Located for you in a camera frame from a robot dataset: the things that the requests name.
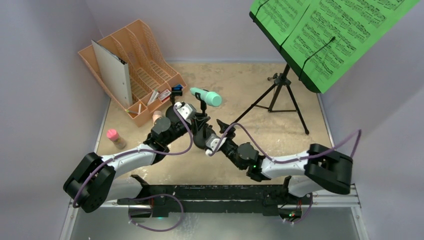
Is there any orange plastic file organizer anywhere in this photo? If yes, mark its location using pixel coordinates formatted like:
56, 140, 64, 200
98, 19, 189, 127

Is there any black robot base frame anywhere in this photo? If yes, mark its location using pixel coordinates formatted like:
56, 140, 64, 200
117, 181, 312, 218

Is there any black tripod music stand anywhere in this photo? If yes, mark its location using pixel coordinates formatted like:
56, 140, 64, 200
231, 3, 335, 136

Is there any green sheet music paper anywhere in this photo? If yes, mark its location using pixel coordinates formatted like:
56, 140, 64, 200
249, 0, 417, 93

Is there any grey binder folder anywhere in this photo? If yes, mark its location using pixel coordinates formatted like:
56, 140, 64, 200
91, 40, 133, 108

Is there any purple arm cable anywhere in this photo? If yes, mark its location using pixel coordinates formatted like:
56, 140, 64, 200
72, 104, 194, 209
207, 122, 363, 165

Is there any green capped marker slot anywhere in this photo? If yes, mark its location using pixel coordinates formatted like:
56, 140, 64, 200
147, 89, 159, 106
125, 109, 140, 115

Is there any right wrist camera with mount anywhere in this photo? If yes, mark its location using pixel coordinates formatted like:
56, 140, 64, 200
205, 133, 227, 157

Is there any blue small box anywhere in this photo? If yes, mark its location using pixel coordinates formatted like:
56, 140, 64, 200
172, 84, 183, 91

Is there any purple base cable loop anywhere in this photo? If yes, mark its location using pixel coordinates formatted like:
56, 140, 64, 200
128, 193, 185, 233

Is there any green capped marker middle slot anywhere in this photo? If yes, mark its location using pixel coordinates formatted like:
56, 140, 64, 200
147, 89, 159, 106

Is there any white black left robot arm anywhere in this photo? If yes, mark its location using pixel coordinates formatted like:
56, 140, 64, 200
63, 114, 210, 213

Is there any mint green toy microphone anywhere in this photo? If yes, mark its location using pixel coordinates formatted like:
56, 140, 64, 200
190, 87, 223, 107

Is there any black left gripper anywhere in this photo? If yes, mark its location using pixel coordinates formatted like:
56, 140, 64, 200
163, 112, 209, 146

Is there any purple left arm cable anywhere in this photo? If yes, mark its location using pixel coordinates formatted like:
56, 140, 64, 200
72, 104, 194, 209

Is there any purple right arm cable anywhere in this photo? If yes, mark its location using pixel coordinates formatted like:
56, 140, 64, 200
207, 122, 363, 165

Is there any green capped marker front slot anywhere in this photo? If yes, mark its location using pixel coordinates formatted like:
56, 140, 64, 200
125, 109, 140, 115

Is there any black mic stand for pink mic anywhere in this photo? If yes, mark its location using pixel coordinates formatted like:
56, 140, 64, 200
165, 88, 183, 123

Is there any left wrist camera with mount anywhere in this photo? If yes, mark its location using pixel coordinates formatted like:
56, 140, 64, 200
174, 101, 197, 122

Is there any red white staples box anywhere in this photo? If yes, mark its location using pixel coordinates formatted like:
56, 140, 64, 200
157, 89, 172, 102

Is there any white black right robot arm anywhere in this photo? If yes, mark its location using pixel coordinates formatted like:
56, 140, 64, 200
205, 121, 353, 204

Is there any pink capped bottle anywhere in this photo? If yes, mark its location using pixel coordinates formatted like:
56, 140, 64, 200
106, 128, 127, 149

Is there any pink toy microphone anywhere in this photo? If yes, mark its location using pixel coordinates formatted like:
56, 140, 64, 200
152, 110, 163, 124

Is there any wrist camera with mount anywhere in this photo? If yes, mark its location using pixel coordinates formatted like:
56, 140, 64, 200
174, 101, 197, 122
205, 133, 227, 157

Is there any black mic stand with green mic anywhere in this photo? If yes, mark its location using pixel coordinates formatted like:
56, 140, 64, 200
193, 99, 210, 150

